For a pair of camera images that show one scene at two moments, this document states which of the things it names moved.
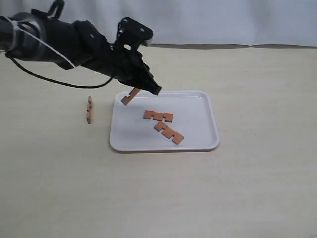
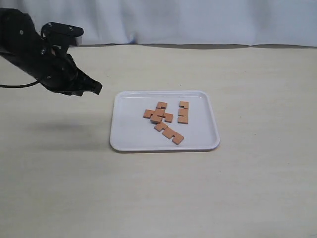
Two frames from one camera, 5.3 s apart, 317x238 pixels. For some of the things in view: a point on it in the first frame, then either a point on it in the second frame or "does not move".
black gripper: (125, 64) to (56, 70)
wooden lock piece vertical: (126, 99) to (157, 117)
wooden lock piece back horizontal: (168, 117) does not move
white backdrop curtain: (266, 23) does not move
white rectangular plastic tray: (195, 118) does not move
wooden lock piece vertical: (88, 116) to (183, 110)
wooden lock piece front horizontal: (169, 133) does not move
